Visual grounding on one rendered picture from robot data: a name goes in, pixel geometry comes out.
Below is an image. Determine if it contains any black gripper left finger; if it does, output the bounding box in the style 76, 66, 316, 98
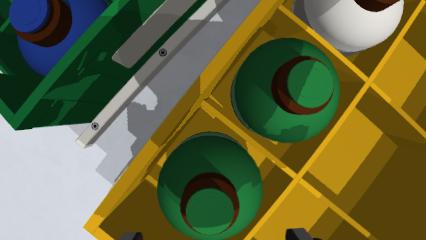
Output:
119, 232, 143, 240

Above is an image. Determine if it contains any blue bottle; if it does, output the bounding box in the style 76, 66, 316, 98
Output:
9, 0, 110, 77

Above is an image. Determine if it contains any yellow crate with dividers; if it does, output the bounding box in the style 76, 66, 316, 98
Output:
83, 0, 426, 240

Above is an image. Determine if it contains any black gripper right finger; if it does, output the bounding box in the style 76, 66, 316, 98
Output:
285, 228, 321, 240

